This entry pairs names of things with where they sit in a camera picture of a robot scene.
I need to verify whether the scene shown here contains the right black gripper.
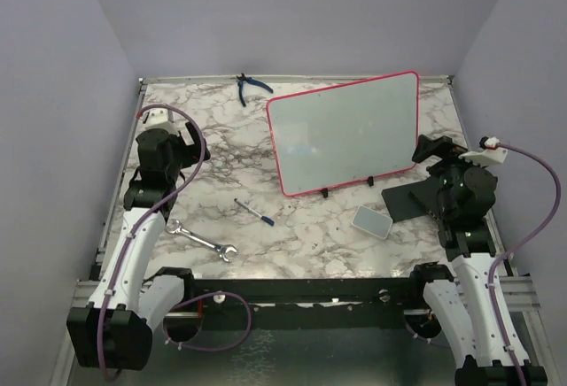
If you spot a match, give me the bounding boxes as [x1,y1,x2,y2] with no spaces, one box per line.
[414,133,491,216]

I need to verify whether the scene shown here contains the blue whiteboard marker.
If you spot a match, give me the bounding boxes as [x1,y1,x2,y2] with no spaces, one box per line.
[234,198,275,227]

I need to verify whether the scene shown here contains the red-framed whiteboard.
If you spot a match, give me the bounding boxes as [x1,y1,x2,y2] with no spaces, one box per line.
[266,71,420,197]

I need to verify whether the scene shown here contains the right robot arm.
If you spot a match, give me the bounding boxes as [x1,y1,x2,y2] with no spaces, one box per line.
[407,135,548,385]

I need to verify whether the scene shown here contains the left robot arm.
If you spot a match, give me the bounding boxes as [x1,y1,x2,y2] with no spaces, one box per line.
[66,121,210,374]

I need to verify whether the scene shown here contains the black whiteboard stand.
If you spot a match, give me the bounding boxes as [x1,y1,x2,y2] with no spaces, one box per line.
[319,176,375,198]

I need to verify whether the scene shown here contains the white whiteboard eraser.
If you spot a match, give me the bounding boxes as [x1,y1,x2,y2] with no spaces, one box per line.
[351,205,393,239]

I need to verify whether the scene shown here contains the silver combination wrench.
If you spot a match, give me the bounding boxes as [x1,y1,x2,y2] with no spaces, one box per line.
[165,220,238,263]

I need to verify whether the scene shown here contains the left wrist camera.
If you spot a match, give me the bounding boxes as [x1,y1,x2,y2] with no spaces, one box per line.
[141,108,177,135]

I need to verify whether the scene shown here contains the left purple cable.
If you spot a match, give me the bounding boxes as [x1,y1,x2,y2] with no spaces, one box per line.
[97,104,253,382]

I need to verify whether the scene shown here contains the purple cable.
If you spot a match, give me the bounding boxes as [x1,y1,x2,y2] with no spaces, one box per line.
[405,141,560,386]
[97,104,253,382]

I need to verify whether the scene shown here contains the blue-handled pliers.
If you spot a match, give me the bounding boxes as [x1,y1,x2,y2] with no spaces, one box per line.
[236,73,275,108]

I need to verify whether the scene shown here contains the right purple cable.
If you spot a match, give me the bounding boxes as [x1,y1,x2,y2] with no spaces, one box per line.
[405,141,560,386]

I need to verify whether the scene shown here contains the aluminium table frame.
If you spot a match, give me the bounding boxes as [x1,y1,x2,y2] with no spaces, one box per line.
[48,74,555,386]

